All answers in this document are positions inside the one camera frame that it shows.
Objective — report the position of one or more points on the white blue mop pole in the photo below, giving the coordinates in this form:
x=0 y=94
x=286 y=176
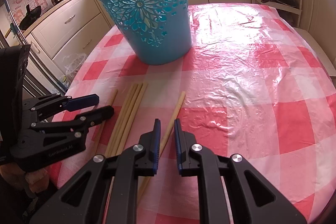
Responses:
x=13 y=19

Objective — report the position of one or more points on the blue perforated plastic basket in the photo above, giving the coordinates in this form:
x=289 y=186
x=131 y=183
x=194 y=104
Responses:
x=157 y=50

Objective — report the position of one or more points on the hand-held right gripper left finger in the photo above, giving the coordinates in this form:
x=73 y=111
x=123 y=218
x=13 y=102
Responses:
x=157 y=150

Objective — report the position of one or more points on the white wooden stool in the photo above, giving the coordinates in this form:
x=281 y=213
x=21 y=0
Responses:
x=312 y=40

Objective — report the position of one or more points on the person's left hand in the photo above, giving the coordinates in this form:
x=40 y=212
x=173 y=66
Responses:
x=36 y=180

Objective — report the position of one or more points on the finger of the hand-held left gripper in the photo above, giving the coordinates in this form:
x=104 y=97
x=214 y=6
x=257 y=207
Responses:
x=102 y=112
x=81 y=102

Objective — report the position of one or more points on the black wok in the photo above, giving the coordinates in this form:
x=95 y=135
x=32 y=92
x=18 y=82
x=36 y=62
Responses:
x=29 y=18

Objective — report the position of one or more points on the cream drawer cabinet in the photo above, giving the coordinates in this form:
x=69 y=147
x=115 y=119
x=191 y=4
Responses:
x=68 y=19

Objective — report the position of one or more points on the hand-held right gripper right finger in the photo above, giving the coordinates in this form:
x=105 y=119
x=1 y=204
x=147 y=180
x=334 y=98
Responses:
x=178 y=150

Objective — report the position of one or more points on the red white checkered tablecloth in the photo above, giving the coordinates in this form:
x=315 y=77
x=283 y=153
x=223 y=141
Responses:
x=249 y=95

